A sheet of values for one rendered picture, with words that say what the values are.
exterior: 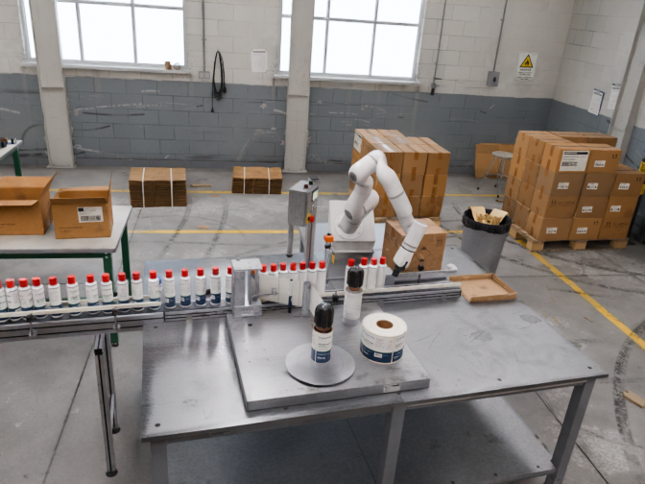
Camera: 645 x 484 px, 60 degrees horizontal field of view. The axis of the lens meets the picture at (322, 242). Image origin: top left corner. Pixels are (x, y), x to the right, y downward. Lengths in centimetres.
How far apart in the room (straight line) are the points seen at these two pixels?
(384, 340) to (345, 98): 604
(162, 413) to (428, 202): 467
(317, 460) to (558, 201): 419
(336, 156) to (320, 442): 583
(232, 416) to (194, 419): 15
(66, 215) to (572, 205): 486
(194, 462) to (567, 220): 474
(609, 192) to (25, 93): 715
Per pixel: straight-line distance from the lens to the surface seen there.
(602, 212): 672
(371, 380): 245
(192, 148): 819
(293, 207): 281
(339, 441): 313
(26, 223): 415
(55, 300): 289
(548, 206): 629
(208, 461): 302
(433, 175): 636
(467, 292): 339
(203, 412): 234
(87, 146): 837
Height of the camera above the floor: 235
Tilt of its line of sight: 24 degrees down
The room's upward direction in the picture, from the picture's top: 4 degrees clockwise
